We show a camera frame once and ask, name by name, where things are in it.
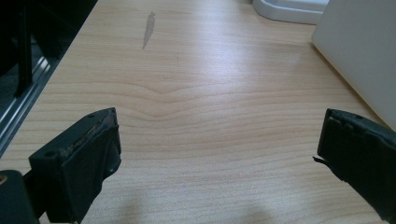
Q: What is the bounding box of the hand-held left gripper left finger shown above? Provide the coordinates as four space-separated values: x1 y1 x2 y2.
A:
28 106 122 224

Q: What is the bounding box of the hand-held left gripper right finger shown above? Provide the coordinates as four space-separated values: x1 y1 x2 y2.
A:
312 107 396 223

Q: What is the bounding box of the white box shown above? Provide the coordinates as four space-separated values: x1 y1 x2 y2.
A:
311 0 396 132

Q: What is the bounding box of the black stand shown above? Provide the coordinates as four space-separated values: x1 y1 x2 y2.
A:
13 0 35 98

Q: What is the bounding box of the white tray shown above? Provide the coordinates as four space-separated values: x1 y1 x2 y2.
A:
251 0 330 26

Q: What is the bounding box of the metal rail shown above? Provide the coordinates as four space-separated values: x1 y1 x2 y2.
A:
0 55 60 158

